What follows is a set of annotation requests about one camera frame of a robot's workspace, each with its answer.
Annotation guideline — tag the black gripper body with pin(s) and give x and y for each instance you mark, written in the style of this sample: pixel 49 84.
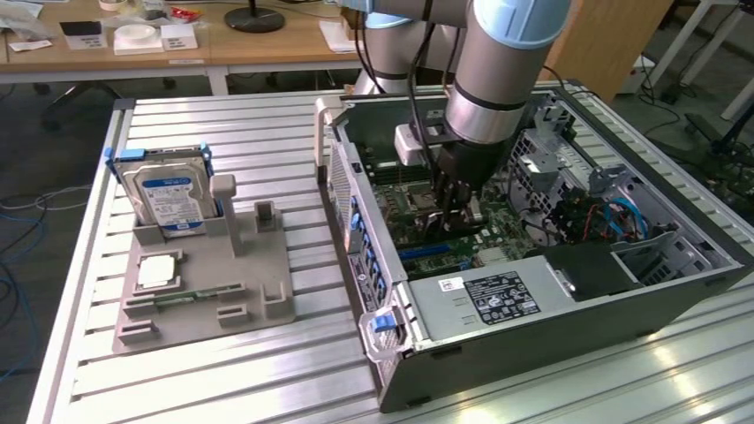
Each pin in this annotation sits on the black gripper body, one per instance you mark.
pixel 471 163

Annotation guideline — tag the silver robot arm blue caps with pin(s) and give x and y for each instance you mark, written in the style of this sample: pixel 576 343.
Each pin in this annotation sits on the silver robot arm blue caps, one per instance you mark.
pixel 500 66

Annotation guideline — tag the CPU socket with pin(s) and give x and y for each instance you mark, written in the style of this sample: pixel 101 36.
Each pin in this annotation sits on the CPU socket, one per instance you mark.
pixel 419 198

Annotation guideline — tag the green motherboard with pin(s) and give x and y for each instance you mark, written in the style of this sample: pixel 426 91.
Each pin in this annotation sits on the green motherboard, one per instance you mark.
pixel 495 238

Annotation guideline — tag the silver chipset heat sink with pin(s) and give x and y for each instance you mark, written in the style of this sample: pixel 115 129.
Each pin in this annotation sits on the silver chipset heat sink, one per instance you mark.
pixel 491 258

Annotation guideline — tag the blue expansion slot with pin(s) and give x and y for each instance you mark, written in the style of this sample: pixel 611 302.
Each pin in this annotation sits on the blue expansion slot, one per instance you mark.
pixel 424 252

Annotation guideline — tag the grey power supply with labels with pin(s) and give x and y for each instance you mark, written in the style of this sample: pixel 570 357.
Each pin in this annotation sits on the grey power supply with labels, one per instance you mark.
pixel 447 309

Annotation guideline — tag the blue case latch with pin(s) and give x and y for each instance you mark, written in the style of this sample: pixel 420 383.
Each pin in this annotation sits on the blue case latch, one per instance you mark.
pixel 383 322

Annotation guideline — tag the silver disk bay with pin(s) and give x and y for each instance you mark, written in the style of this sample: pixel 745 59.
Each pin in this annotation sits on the silver disk bay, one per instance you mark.
pixel 677 247

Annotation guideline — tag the open black PC case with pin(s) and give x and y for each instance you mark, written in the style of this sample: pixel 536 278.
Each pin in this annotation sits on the open black PC case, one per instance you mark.
pixel 530 362

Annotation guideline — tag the wooden cabinet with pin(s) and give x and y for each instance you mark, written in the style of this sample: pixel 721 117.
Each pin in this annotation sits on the wooden cabinet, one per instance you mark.
pixel 606 44

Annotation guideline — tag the white paper stack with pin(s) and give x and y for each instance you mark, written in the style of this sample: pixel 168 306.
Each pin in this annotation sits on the white paper stack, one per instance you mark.
pixel 338 40

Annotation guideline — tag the grey parts rack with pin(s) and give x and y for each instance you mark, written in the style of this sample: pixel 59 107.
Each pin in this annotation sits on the grey parts rack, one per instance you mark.
pixel 223 274

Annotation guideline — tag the hard disk with blue rails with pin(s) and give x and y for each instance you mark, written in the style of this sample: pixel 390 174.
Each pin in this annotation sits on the hard disk with blue rails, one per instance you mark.
pixel 167 199

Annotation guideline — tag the black round lamp base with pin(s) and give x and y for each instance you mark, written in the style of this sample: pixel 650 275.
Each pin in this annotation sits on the black round lamp base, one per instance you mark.
pixel 253 21

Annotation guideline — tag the bare green RAM stick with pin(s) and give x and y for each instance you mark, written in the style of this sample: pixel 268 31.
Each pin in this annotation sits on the bare green RAM stick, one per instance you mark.
pixel 176 299

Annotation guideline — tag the silver CPU chip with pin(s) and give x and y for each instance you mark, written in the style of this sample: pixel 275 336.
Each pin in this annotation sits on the silver CPU chip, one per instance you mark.
pixel 156 271

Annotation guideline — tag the plain white labelled box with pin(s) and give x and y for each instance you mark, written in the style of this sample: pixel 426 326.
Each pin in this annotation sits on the plain white labelled box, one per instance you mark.
pixel 176 40

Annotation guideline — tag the red packet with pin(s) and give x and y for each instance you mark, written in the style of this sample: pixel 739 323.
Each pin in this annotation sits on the red packet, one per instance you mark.
pixel 183 14

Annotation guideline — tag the white box with round dish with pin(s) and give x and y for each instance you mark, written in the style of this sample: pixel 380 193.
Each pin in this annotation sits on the white box with round dish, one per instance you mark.
pixel 137 44

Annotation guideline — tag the black office chair base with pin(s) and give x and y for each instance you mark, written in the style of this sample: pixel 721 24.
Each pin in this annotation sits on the black office chair base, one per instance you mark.
pixel 71 95

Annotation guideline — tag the white tape roll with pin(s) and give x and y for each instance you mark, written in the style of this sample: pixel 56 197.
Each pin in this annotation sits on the white tape roll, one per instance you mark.
pixel 111 5

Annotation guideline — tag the white box with black top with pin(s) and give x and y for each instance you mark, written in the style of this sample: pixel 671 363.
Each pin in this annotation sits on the white box with black top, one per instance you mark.
pixel 83 40

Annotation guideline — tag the wooden desk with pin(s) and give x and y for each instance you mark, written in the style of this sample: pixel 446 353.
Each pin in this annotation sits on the wooden desk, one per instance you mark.
pixel 59 59

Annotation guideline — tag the white paper label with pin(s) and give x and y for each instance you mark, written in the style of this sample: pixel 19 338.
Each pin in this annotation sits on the white paper label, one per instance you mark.
pixel 29 45

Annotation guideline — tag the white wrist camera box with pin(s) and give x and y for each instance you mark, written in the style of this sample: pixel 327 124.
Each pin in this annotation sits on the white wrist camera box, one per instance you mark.
pixel 408 148

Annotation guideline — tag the white table frame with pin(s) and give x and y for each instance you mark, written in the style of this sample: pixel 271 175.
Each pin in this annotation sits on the white table frame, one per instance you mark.
pixel 683 44

